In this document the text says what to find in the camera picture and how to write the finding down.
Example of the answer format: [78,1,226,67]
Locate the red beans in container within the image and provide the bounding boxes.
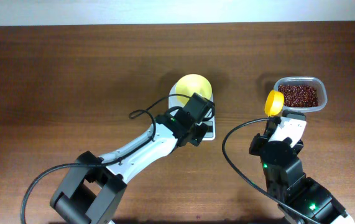
[278,85,318,108]

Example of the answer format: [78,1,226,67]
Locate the yellow measuring scoop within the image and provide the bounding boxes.
[264,90,284,117]

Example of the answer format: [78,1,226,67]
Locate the clear plastic food container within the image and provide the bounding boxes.
[274,77,328,113]

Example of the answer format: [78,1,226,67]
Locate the pale yellow plastic bowl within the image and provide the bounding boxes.
[168,74,212,107]

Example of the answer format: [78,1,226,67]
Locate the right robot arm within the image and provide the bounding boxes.
[249,110,354,223]

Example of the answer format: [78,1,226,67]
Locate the white digital kitchen scale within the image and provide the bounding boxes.
[168,83,216,141]

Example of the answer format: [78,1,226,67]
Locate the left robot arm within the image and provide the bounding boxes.
[50,93,215,224]

